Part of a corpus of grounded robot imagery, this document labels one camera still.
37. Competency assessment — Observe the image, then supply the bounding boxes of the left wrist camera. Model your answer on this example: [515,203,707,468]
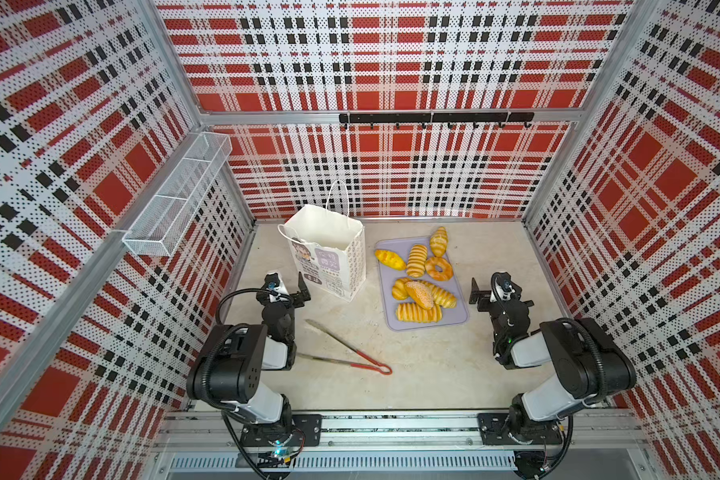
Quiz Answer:
[264,271,289,302]

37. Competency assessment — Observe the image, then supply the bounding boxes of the long ridged bread loaf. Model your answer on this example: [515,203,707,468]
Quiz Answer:
[422,281,458,309]

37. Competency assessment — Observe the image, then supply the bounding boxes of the black wall hook rail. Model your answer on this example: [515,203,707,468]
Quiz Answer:
[338,111,536,126]

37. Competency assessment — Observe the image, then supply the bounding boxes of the small croissant bread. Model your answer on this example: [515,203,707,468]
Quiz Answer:
[429,226,449,258]

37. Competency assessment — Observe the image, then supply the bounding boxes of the glazed ring donut bread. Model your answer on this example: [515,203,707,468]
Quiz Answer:
[425,256,453,282]

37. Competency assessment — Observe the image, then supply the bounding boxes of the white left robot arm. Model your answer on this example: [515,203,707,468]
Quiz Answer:
[186,272,311,448]

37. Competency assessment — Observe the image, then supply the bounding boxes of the white wire mesh basket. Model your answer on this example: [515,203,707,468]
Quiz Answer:
[123,132,231,257]

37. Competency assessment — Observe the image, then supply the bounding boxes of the striped oval bread roll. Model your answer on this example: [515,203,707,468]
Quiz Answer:
[406,244,428,278]

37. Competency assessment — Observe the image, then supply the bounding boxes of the sugar dusted orange bread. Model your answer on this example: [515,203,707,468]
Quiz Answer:
[406,280,435,310]

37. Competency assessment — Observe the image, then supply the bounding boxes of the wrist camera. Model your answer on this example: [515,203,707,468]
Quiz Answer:
[264,271,289,302]
[491,272,515,302]

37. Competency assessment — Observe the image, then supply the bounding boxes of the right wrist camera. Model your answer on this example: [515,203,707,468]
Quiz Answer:
[491,272,515,302]

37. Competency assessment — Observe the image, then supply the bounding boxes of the lilac plastic tray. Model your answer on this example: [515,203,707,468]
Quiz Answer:
[375,237,469,332]

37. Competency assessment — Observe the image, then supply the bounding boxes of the bottom ridged bread loaf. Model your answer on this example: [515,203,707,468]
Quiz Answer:
[395,303,443,324]

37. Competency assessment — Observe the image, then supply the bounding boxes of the round striped bun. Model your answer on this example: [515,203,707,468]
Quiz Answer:
[391,278,409,301]

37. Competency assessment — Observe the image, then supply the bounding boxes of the red handled metal tongs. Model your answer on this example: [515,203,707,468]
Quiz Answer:
[295,319,394,377]

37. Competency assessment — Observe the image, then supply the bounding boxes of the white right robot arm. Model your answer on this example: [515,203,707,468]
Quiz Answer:
[469,272,637,445]

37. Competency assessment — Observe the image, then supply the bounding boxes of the yellow sweet potato bread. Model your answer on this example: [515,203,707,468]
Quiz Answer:
[374,249,407,271]

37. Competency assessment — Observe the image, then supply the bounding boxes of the white printed paper bag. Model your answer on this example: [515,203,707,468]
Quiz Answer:
[277,180,366,302]

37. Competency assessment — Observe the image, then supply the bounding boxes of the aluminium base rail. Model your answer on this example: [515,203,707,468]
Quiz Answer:
[146,409,661,479]

